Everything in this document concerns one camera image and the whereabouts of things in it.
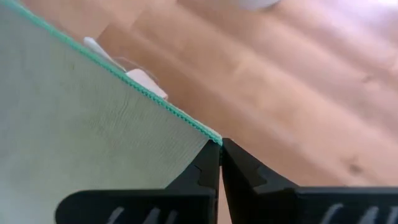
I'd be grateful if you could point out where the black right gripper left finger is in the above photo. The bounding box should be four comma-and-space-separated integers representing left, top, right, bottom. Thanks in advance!
55, 139, 222, 224

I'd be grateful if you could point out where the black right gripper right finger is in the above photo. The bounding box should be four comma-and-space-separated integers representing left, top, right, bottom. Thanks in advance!
221, 138, 398, 224

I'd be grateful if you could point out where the light green microfiber towel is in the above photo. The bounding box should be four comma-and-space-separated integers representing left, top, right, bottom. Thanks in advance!
0, 0, 224, 224

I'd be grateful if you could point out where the white round plant pot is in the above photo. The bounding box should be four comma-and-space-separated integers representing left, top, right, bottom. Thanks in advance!
238, 0, 282, 11

